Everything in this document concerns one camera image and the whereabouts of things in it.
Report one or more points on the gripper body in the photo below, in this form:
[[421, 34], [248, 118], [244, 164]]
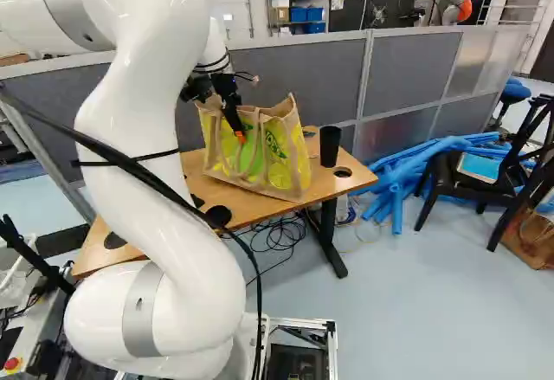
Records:
[[203, 88]]

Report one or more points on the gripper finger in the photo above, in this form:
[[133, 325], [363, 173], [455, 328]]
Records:
[[234, 120]]

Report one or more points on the yellow green jute tote bag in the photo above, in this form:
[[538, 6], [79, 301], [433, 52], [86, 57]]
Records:
[[277, 155]]

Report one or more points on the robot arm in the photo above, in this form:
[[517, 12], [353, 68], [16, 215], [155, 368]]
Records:
[[151, 103]]

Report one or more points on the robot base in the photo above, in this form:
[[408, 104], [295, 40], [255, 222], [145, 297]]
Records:
[[303, 356]]

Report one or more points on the brown paper bag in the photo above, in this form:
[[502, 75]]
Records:
[[532, 241]]

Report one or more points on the wooden table with black legs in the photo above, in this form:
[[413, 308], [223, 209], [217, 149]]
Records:
[[242, 207]]

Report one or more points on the black tall cup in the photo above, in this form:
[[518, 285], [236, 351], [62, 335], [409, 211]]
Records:
[[330, 146]]

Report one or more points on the blue foam tube pile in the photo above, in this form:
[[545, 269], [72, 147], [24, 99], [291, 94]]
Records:
[[391, 176]]

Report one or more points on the grey office partition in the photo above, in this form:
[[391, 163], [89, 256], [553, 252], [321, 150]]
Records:
[[407, 68]]

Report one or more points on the black chair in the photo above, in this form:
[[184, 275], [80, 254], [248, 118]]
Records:
[[472, 187]]

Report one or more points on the blue stool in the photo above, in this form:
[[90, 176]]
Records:
[[517, 90]]

